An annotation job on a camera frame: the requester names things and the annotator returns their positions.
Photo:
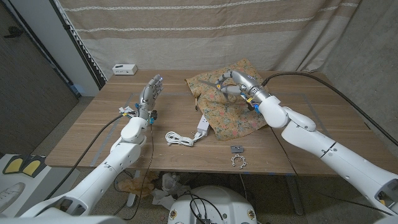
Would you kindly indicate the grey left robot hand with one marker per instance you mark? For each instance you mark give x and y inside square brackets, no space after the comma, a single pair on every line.
[147,96]

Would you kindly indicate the crumpled brown paper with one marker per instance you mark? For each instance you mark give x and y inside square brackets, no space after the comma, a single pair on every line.
[136,186]

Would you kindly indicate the small wooden clothespin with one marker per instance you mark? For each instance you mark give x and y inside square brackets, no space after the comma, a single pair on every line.
[196,102]

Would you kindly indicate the crumpled white paper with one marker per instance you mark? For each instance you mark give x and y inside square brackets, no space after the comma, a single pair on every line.
[171,185]

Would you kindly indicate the white power strip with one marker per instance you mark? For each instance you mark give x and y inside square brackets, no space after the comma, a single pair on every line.
[203,125]

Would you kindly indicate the white floor platform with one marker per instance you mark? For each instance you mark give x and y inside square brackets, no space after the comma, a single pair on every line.
[40,186]

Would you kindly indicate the black frame with zigzag trim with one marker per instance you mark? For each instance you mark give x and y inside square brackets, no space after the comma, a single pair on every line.
[77,46]

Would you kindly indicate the white outlet box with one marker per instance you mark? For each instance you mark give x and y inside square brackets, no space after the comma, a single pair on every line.
[124,69]

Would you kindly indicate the floral patterned cloth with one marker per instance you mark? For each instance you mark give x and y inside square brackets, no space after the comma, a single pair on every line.
[230,121]

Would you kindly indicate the yellow black foot pedal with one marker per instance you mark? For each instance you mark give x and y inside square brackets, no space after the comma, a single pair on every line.
[32,166]
[12,165]

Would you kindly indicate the grey yellow scissors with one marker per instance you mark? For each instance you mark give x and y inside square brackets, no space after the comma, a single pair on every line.
[209,83]

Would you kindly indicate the grey metal plate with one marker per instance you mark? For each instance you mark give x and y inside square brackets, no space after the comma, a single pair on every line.
[237,149]

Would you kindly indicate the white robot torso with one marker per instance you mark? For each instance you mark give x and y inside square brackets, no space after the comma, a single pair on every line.
[217,202]

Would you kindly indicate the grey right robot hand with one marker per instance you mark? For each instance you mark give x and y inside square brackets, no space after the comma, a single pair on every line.
[245,82]

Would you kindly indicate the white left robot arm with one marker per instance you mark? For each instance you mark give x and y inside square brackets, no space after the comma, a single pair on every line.
[102,171]

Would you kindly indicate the white shoe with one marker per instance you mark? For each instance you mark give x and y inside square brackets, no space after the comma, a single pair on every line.
[9,196]

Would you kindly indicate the grey fabric curtain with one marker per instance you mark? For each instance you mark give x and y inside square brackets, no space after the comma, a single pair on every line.
[367,62]

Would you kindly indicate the dark grey door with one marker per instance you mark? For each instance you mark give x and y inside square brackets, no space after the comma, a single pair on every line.
[28,93]

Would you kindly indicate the white table leg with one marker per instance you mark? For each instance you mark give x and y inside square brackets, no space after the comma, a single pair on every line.
[132,199]

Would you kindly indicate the beige striped curtain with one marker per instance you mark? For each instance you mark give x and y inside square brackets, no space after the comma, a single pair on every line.
[186,46]

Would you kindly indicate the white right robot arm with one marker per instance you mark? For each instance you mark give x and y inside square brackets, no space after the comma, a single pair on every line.
[335,155]

